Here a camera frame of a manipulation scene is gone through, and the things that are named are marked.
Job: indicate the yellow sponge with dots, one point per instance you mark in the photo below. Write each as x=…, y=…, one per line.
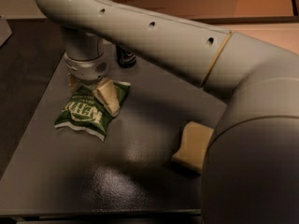
x=193, y=145

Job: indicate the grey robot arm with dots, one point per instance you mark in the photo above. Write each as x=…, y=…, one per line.
x=251, y=167

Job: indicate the green jalapeno chip bag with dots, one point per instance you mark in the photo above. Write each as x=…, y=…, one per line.
x=83, y=112

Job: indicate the dark blue soda can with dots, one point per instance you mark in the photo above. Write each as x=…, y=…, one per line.
x=126, y=59

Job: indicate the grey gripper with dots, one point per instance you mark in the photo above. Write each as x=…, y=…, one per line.
x=88, y=69

